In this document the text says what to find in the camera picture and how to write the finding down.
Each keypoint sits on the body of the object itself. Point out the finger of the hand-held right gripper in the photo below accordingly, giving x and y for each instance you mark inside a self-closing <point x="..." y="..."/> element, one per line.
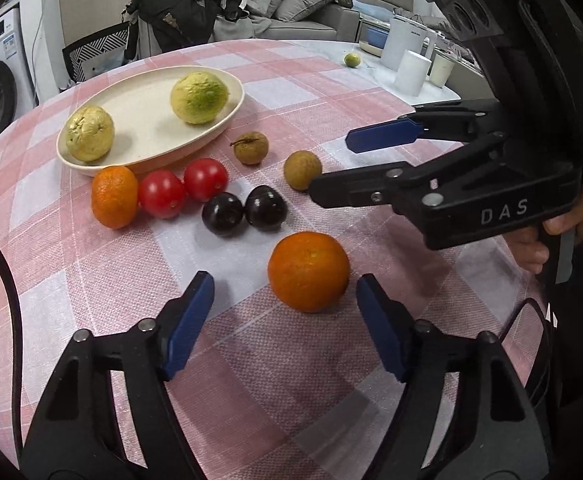
<point x="351" y="190"/>
<point x="381" y="135"/>

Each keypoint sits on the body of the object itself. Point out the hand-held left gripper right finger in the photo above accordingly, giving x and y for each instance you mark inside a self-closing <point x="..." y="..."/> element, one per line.
<point x="381" y="325"/>

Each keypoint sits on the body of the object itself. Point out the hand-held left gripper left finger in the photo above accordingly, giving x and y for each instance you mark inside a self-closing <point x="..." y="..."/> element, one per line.
<point x="191" y="320"/>

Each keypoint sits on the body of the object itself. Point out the dark plum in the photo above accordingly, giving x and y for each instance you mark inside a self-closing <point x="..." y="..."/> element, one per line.
<point x="265" y="208"/>
<point x="223" y="213"/>

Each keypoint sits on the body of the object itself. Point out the large orange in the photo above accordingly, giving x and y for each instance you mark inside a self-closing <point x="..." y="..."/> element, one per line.
<point x="309" y="271"/>

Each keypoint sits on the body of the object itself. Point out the brown longan with stem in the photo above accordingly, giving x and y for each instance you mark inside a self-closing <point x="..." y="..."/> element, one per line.
<point x="251" y="149"/>

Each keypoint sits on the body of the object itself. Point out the red tomato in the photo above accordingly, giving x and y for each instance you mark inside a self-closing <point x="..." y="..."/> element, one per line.
<point x="161" y="193"/>
<point x="205" y="179"/>

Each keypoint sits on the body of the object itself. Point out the small orange mandarin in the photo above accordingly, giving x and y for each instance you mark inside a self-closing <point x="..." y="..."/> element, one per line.
<point x="114" y="196"/>

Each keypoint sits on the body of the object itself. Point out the cream round plate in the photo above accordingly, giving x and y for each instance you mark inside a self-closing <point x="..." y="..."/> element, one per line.
<point x="146" y="125"/>

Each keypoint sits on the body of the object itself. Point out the person's right hand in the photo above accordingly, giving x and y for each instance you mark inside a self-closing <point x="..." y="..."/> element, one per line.
<point x="526" y="255"/>

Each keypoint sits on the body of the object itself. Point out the pink checkered tablecloth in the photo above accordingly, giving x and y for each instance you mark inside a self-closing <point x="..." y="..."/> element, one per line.
<point x="321" y="105"/>

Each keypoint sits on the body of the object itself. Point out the white cylindrical cup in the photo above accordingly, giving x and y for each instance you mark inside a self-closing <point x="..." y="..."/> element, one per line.
<point x="411" y="74"/>

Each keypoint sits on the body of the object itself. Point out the small green lime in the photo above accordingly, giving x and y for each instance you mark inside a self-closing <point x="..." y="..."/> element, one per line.
<point x="352" y="60"/>

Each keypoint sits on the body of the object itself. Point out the cream cup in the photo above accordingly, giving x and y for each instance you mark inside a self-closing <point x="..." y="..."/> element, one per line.
<point x="442" y="70"/>

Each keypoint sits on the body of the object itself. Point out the white electric kettle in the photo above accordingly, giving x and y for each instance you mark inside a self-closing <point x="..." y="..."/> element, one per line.
<point x="402" y="40"/>

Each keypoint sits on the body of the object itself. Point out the blue-lidded container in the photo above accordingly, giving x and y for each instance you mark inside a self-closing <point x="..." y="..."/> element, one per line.
<point x="374" y="37"/>

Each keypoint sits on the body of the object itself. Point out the grey sofa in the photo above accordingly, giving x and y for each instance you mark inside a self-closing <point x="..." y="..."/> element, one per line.
<point x="316" y="22"/>

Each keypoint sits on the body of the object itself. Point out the yellow-green guava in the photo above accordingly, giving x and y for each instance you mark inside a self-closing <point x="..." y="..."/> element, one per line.
<point x="199" y="97"/>

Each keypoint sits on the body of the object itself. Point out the wrinkled golden guava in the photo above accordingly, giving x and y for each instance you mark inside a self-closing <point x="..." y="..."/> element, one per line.
<point x="90" y="133"/>

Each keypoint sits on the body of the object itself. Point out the pile of dark clothes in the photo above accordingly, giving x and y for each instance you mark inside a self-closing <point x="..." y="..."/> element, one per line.
<point x="181" y="10"/>

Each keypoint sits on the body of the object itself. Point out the black patterned chair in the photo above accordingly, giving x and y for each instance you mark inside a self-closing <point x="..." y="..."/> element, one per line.
<point x="94" y="57"/>

